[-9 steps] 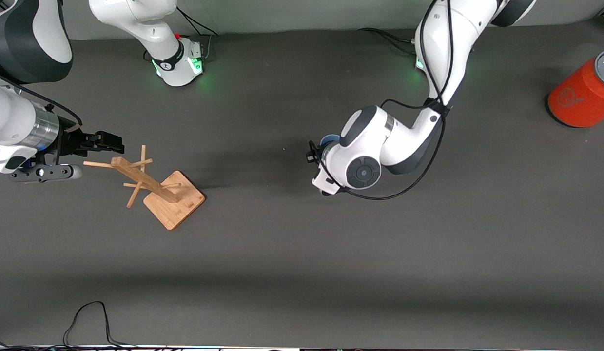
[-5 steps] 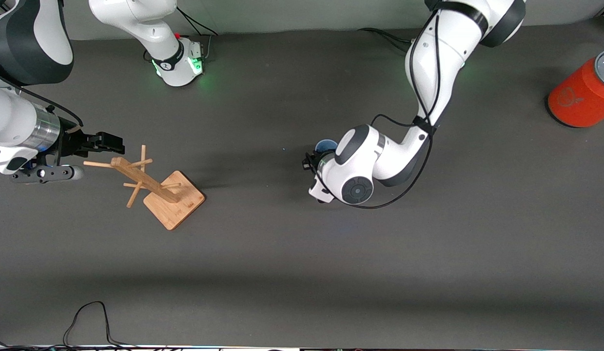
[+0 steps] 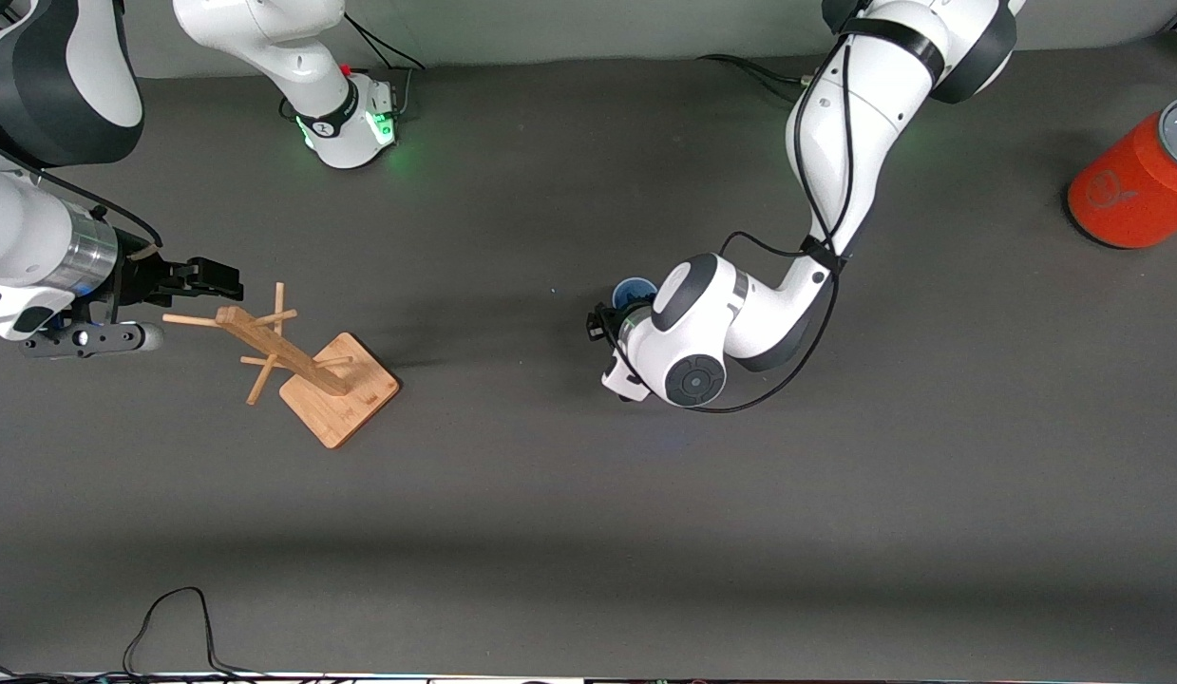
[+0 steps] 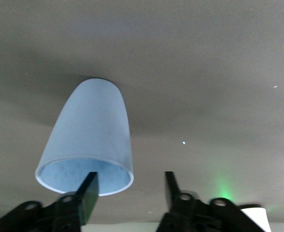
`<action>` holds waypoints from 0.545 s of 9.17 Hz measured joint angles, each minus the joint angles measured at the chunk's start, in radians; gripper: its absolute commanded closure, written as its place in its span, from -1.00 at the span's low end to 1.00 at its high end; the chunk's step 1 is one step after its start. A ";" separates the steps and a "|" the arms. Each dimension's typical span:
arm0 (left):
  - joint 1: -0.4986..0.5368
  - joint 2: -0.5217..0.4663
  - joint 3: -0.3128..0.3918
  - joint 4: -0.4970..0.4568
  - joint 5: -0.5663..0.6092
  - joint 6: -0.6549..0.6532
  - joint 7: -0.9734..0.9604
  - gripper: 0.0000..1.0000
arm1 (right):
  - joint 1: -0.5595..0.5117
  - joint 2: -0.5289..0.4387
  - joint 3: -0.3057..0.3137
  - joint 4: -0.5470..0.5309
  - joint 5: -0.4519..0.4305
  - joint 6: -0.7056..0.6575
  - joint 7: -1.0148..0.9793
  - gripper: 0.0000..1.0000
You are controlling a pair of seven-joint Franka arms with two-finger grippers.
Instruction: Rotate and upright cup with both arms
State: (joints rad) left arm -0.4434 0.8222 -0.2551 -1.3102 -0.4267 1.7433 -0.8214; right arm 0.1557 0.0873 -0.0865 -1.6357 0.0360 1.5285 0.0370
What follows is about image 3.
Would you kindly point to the light blue cup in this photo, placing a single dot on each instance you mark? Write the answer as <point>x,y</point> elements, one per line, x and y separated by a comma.
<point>635,289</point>

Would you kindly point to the orange cylindrical container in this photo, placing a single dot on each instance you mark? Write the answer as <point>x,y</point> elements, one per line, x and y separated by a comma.
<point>1129,195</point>

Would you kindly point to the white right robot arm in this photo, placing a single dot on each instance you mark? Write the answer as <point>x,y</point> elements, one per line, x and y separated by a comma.
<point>332,119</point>

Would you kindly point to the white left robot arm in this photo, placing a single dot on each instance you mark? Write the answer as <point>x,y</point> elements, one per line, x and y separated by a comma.
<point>844,123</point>

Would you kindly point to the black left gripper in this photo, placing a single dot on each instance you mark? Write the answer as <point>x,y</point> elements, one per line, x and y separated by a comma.
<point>607,328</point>

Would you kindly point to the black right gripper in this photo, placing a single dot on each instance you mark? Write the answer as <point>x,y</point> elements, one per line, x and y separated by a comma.
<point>143,278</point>

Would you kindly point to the wooden mug tree rack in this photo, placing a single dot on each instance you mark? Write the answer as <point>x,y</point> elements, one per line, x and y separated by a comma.
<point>346,404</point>

